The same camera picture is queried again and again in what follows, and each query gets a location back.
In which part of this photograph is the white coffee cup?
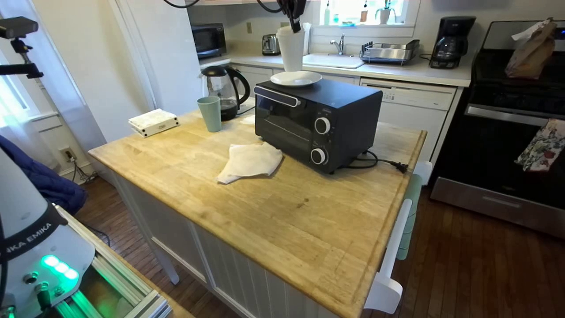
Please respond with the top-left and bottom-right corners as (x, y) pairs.
(276, 24), (306, 73)

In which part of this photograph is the white plate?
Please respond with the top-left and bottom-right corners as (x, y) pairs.
(270, 71), (323, 87)

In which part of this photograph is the green cup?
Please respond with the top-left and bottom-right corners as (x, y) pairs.
(197, 96), (222, 133)

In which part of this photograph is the black coffee maker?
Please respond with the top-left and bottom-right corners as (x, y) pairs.
(429, 16), (478, 70)

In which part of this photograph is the silver toaster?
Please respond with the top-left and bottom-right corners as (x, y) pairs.
(261, 34), (282, 57)

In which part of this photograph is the tap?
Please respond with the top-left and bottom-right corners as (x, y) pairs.
(330, 34), (347, 56)

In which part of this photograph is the window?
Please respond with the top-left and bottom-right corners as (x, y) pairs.
(319, 0), (421, 28)

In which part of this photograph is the sink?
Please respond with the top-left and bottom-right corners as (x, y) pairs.
(302, 53), (366, 69)

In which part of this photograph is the black microwave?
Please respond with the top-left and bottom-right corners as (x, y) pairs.
(191, 23), (228, 60)

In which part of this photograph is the potted plant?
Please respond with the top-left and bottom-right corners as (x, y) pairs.
(375, 0), (397, 25)

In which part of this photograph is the dish rack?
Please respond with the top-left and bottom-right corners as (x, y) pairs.
(359, 39), (421, 66)

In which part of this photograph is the black electric kettle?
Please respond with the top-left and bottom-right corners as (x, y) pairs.
(200, 65), (252, 122)

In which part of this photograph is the black toaster oven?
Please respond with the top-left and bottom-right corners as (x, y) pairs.
(253, 78), (384, 174)

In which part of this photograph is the toaster oven door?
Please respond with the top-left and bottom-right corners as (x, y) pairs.
(255, 86), (316, 160)

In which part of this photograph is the white dishwasher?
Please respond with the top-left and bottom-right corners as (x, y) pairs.
(359, 77), (458, 162)

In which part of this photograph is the white cloth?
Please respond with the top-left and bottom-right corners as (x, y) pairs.
(216, 142), (284, 185)

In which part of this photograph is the white box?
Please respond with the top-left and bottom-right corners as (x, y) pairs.
(128, 108), (181, 138)

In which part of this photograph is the black stove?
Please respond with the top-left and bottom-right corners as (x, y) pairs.
(429, 19), (565, 239)

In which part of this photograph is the green towel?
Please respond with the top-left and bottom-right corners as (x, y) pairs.
(395, 173), (423, 261)

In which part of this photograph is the brown paper bag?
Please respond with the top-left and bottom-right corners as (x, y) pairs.
(505, 17), (558, 80)

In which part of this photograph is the floral towel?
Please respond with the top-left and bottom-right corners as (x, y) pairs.
(514, 118), (565, 173)

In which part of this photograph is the blue jacket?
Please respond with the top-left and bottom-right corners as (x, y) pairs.
(0, 134), (88, 216)

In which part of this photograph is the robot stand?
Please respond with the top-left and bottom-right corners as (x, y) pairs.
(52, 204), (196, 318)

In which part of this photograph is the toaster oven door handle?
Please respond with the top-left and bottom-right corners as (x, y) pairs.
(253, 85), (302, 108)

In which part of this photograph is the black cable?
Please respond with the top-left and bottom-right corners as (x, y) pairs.
(343, 149), (409, 174)

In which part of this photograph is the stove oven door handle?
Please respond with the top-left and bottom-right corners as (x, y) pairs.
(464, 103), (553, 128)

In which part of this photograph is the bundle of black cables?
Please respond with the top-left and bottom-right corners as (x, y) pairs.
(66, 152), (101, 185)

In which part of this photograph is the camera on mount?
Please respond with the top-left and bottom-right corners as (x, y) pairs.
(0, 16), (44, 80)

